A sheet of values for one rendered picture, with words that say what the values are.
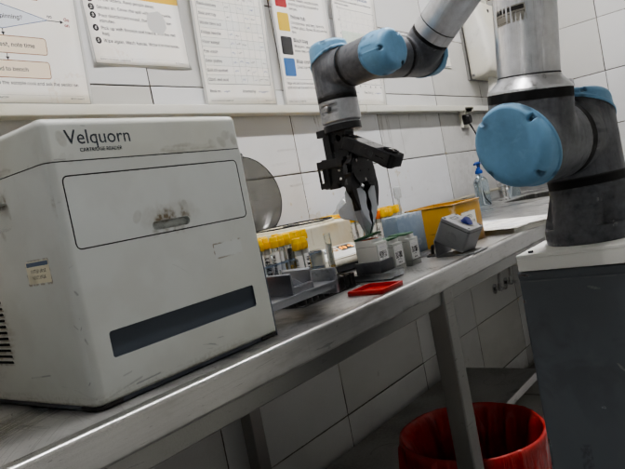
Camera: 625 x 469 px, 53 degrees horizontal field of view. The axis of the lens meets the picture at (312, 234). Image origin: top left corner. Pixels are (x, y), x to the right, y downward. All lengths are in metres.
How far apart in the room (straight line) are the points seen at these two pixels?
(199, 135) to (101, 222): 0.18
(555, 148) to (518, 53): 0.14
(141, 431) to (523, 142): 0.59
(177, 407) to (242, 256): 0.22
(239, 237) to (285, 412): 1.09
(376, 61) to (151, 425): 0.70
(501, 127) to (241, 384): 0.48
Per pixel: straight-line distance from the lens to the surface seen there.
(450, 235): 1.33
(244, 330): 0.81
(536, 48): 0.93
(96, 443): 0.64
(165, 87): 1.66
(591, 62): 3.51
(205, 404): 0.72
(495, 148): 0.92
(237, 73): 1.84
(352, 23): 2.39
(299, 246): 1.05
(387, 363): 2.27
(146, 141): 0.75
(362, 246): 1.18
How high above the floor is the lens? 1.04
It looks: 3 degrees down
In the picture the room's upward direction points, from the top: 11 degrees counter-clockwise
